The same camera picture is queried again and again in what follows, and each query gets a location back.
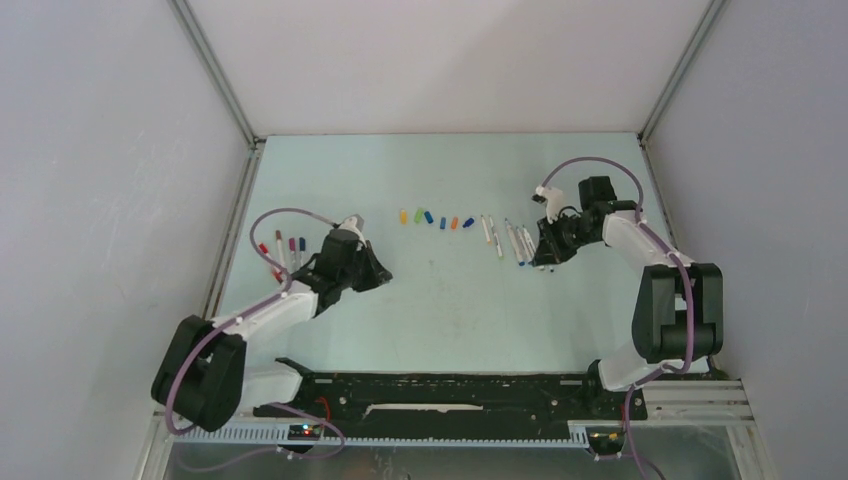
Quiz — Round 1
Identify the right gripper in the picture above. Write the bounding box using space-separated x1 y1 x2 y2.
534 211 599 266

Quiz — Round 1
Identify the orange cap marker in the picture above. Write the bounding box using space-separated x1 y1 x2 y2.
522 227 536 258

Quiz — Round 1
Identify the large blue marker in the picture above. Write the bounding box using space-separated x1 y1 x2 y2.
504 219 526 266

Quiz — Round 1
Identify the light green pen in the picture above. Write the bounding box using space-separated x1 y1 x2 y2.
488 215 504 260

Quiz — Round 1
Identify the yellow pen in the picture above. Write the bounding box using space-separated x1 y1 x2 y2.
480 214 492 245

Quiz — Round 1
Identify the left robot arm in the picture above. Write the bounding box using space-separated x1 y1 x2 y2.
151 228 393 432

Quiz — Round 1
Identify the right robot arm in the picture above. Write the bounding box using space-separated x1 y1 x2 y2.
532 176 724 418

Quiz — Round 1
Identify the purple pen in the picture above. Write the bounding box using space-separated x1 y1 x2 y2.
288 237 299 271

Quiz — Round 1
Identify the maroon pen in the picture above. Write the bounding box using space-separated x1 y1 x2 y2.
275 230 286 268

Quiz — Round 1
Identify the red pen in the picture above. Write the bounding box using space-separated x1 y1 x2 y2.
258 243 283 284

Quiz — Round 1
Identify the left controller board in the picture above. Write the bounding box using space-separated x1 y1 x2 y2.
287 424 323 442

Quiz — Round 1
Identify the controller board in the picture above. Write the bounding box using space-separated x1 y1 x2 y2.
589 432 624 448
287 424 323 442

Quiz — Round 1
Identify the right controller board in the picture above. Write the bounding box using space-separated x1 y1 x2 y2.
589 432 624 448

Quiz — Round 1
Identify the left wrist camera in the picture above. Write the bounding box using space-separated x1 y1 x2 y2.
338 214 367 246

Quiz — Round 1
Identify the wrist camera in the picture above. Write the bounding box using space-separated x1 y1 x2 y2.
338 214 367 246
532 185 567 224

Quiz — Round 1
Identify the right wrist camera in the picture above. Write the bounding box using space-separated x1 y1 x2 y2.
532 185 567 224

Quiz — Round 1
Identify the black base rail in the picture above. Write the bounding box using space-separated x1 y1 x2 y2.
287 372 648 440

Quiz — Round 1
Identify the white cable duct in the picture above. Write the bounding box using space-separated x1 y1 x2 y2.
175 423 589 449

